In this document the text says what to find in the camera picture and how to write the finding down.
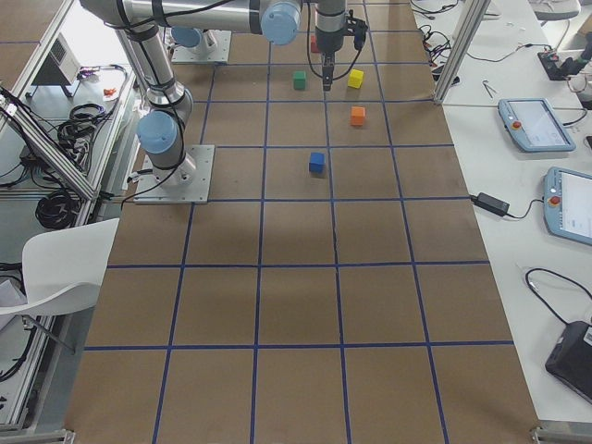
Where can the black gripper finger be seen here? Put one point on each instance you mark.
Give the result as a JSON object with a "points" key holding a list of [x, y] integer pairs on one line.
{"points": [[327, 70]]}

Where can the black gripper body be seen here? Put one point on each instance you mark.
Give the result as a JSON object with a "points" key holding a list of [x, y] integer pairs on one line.
{"points": [[328, 43]]}

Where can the red wooden block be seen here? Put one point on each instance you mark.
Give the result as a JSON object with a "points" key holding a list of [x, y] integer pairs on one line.
{"points": [[313, 46]]}

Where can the yellow wooden block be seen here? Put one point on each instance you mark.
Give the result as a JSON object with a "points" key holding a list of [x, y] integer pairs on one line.
{"points": [[356, 79]]}

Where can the green wooden block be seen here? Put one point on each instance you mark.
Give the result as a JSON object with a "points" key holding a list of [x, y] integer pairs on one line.
{"points": [[299, 80]]}

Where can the orange wooden block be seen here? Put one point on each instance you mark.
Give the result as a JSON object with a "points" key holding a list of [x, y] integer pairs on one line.
{"points": [[357, 116]]}

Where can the blue wooden block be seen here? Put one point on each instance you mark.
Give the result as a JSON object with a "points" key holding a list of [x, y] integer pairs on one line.
{"points": [[317, 161]]}

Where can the hex key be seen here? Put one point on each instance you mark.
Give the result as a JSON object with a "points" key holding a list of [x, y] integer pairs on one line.
{"points": [[488, 89]]}

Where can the teach pendant upper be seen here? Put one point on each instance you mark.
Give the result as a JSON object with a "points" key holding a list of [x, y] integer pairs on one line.
{"points": [[533, 126]]}

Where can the teach pendant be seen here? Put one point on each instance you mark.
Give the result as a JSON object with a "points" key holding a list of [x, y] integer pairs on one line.
{"points": [[533, 126], [567, 204]]}

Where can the black power adapter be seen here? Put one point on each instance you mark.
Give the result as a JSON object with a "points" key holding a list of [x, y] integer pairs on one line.
{"points": [[489, 203]]}

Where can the grey box device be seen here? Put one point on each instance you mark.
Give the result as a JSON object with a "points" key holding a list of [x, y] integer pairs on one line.
{"points": [[60, 68]]}

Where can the teach pendant lower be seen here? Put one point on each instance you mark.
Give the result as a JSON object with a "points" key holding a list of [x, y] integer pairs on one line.
{"points": [[567, 204]]}

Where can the white chair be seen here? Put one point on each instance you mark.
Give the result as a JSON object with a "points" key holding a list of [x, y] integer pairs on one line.
{"points": [[63, 272]]}

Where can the black tablet device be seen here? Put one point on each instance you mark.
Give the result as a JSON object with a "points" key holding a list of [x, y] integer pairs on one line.
{"points": [[570, 359]]}

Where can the aluminium frame post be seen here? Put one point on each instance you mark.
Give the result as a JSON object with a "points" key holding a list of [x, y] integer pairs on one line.
{"points": [[471, 17]]}

